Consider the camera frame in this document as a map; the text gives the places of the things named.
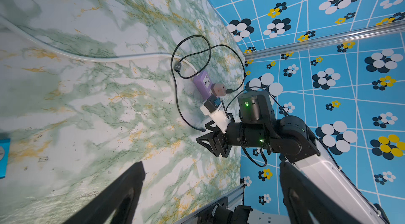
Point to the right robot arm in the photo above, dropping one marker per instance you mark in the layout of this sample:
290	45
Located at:
292	138

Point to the pink usb charger cube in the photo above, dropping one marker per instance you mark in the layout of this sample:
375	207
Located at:
218	89

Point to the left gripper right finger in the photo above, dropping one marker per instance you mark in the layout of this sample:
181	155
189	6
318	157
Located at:
305	202

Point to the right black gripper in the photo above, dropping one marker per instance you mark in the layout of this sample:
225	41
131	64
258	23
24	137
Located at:
215	142

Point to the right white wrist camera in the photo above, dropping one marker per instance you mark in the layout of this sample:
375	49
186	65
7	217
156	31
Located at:
215	109

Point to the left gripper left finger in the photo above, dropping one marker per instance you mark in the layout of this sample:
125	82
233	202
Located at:
118	201

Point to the aluminium front rail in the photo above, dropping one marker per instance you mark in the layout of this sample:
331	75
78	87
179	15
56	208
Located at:
229	208

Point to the right corner aluminium post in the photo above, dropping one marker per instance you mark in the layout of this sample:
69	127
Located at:
370	32

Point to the purple power strip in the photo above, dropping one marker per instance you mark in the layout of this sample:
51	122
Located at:
204	84

